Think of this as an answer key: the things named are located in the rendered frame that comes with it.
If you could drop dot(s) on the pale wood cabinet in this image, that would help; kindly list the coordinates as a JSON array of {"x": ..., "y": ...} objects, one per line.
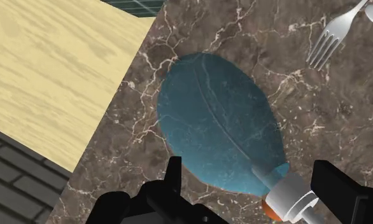
[{"x": 50, "y": 71}]

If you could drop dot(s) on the silver fork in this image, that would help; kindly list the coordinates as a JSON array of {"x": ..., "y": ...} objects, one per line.
[{"x": 330, "y": 34}]

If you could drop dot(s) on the blue bulb with grey nozzle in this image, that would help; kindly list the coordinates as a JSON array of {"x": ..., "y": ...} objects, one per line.
[{"x": 217, "y": 124}]

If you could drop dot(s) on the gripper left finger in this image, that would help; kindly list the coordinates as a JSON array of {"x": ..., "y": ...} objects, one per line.
[{"x": 171, "y": 192}]

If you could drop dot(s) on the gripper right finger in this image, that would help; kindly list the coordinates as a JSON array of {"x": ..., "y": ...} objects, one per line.
[{"x": 344, "y": 192}]

